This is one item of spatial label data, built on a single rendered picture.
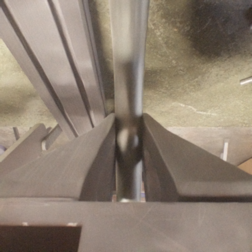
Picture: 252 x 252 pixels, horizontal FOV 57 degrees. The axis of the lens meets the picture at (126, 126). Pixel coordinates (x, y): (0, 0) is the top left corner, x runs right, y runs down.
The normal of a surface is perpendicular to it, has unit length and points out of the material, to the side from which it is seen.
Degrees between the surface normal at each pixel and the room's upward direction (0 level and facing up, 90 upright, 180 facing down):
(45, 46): 0
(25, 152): 90
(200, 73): 0
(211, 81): 0
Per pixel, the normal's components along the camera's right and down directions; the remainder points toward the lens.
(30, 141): 1.00, 0.00
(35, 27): 0.00, 0.91
